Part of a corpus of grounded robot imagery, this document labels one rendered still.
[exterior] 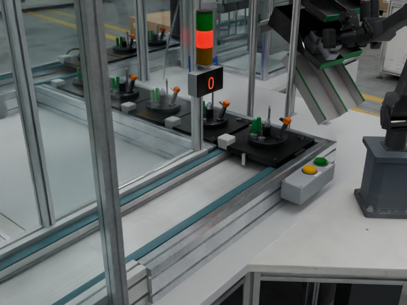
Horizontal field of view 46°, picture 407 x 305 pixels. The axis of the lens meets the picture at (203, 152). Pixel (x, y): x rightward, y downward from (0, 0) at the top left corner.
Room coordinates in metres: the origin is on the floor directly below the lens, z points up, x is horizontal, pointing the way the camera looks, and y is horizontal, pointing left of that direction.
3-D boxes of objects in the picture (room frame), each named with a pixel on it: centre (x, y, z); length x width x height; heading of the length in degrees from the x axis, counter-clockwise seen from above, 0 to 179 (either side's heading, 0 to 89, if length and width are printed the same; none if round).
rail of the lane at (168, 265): (1.19, -0.15, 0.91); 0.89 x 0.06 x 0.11; 139
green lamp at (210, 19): (1.43, 0.00, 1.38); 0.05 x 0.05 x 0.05
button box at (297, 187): (1.29, -0.32, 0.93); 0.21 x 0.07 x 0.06; 139
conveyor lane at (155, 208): (1.29, 0.00, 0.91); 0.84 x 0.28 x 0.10; 139
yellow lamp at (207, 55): (1.43, 0.00, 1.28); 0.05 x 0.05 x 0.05
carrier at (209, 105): (1.66, -0.02, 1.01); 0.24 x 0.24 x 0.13; 49
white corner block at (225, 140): (1.49, -0.08, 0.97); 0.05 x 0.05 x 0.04; 49
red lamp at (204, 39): (1.43, 0.00, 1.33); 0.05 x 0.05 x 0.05
